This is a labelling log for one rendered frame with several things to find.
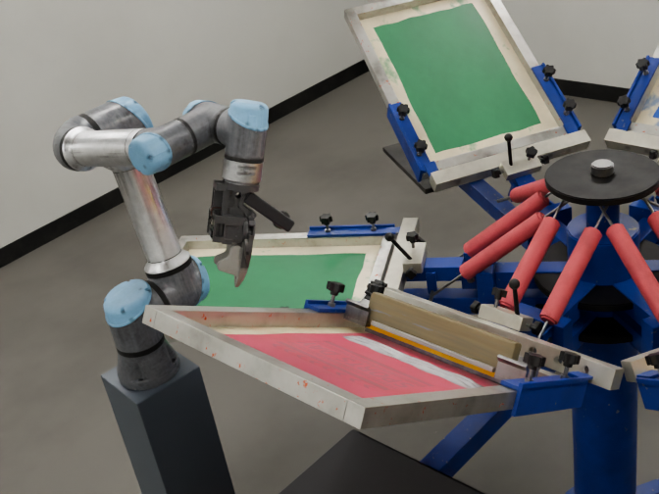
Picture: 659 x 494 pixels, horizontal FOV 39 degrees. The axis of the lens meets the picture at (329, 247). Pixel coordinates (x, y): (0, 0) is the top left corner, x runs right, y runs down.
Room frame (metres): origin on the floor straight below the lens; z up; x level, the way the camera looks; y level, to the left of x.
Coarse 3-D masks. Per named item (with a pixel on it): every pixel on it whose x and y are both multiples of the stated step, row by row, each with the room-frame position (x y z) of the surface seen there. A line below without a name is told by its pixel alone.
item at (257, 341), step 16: (240, 336) 1.58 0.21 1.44; (256, 336) 1.61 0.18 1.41; (272, 336) 1.64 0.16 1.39; (288, 336) 1.66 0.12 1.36; (304, 336) 1.69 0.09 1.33; (320, 336) 1.72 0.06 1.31; (336, 336) 1.75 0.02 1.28; (368, 336) 1.81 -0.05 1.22; (272, 352) 1.50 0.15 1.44; (368, 352) 1.65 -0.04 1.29; (416, 352) 1.74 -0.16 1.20
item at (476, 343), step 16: (384, 304) 1.83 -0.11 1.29; (400, 304) 1.80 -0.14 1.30; (384, 320) 1.81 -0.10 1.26; (400, 320) 1.78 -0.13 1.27; (416, 320) 1.76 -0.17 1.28; (432, 320) 1.73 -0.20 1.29; (448, 320) 1.71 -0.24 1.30; (416, 336) 1.73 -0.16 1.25; (432, 336) 1.71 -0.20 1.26; (448, 336) 1.68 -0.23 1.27; (464, 336) 1.66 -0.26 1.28; (480, 336) 1.63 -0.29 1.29; (496, 336) 1.61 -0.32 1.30; (464, 352) 1.64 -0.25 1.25; (480, 352) 1.61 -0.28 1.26; (496, 352) 1.59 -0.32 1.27; (512, 352) 1.57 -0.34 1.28
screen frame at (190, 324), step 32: (160, 320) 1.53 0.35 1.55; (192, 320) 1.60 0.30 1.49; (224, 320) 1.65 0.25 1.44; (256, 320) 1.70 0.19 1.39; (288, 320) 1.76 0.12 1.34; (320, 320) 1.82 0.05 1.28; (224, 352) 1.39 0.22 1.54; (256, 352) 1.36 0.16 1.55; (288, 384) 1.26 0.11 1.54; (320, 384) 1.23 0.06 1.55; (352, 416) 1.15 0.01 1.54; (384, 416) 1.17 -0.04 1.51; (416, 416) 1.22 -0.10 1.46; (448, 416) 1.28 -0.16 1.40
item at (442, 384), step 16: (304, 368) 1.43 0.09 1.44; (320, 368) 1.45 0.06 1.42; (400, 368) 1.57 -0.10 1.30; (416, 368) 1.59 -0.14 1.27; (448, 368) 1.65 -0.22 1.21; (336, 384) 1.35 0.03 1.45; (352, 384) 1.37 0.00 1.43; (448, 384) 1.50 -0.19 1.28; (480, 384) 1.55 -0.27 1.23; (496, 384) 1.57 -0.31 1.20
